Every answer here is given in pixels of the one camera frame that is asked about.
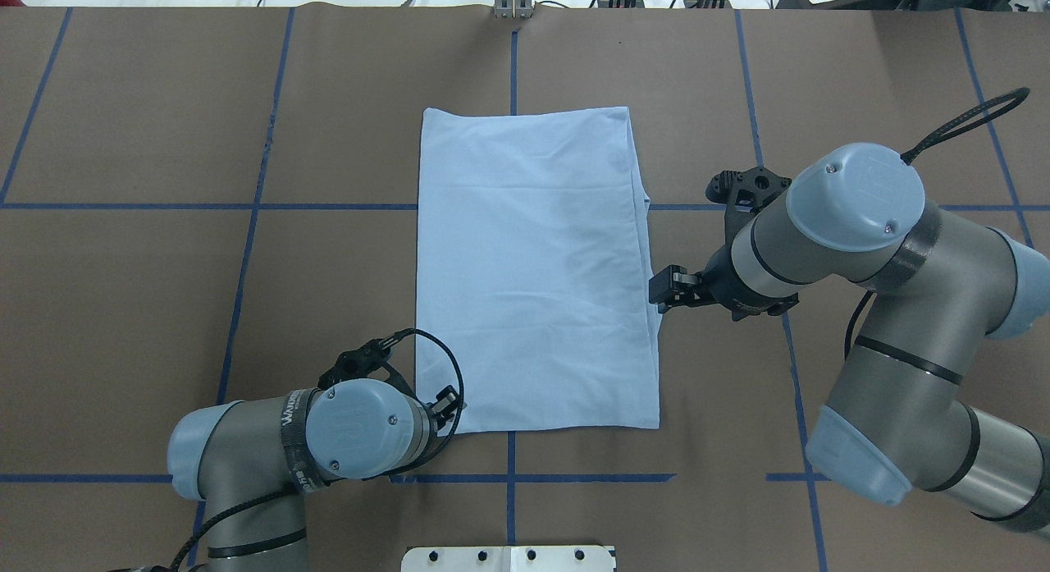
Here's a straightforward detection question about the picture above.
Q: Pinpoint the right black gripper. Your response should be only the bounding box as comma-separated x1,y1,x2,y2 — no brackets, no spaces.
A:
648,245,800,322

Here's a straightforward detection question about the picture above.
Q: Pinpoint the light blue t-shirt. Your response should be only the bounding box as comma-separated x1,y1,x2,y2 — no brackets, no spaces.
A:
416,106,662,433

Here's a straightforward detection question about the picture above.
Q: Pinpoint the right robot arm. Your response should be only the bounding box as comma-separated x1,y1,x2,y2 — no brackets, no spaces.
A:
649,143,1048,538

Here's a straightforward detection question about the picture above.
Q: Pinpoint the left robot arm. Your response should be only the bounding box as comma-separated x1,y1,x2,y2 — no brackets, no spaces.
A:
167,378,465,571

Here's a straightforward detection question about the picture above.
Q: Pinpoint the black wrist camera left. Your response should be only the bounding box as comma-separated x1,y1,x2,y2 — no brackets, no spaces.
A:
317,330,417,399

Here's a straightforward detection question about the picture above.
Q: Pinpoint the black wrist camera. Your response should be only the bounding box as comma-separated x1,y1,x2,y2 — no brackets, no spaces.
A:
317,330,417,399
705,166,792,248

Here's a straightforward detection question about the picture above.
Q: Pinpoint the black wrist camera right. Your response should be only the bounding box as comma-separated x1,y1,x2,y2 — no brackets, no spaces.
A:
705,166,792,248

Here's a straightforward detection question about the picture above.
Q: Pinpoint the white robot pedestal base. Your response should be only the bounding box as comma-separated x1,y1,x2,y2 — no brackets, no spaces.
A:
400,545,620,571

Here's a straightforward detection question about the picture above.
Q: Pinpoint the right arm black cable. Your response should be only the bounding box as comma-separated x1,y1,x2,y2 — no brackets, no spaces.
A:
843,86,1031,359

